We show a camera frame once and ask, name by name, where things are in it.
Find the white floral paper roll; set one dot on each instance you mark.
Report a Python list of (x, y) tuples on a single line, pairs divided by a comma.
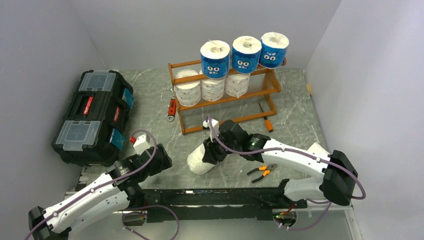
[(236, 85), (212, 89), (188, 94)]

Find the blue paper roll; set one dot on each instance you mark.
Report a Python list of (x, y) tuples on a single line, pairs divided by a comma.
[(215, 59), (245, 54), (274, 48)]

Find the orange handled screwdriver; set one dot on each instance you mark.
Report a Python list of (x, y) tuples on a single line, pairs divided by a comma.
[(267, 122)]

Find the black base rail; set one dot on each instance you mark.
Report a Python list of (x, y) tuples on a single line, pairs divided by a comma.
[(260, 203)]

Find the orange handled pliers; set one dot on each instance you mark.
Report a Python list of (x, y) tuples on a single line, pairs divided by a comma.
[(265, 169)]

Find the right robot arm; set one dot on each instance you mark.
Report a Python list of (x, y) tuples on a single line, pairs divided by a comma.
[(331, 176)]

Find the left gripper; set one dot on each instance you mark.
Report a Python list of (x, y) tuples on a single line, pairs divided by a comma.
[(165, 163)]

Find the orange wooden shelf rack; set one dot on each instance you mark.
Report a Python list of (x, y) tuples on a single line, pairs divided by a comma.
[(256, 103)]

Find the white paper roll at edge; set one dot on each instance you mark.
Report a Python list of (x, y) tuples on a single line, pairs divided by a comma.
[(317, 149)]

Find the red handled wrench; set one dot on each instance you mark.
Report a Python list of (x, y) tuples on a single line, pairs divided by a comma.
[(172, 108)]

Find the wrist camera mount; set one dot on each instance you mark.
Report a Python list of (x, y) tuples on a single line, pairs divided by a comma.
[(141, 143), (211, 124)]

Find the plain white paper roll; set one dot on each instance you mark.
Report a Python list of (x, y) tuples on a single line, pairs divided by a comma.
[(196, 163)]

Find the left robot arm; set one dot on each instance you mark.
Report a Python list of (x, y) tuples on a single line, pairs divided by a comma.
[(116, 189)]

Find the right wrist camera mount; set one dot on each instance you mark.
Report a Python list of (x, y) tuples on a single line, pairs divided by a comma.
[(211, 124)]

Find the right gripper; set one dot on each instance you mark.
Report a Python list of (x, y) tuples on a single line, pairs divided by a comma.
[(211, 154)]

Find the black plastic toolbox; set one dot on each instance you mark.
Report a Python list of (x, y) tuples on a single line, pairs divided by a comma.
[(92, 128)]

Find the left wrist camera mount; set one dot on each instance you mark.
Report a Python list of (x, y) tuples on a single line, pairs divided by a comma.
[(141, 143)]

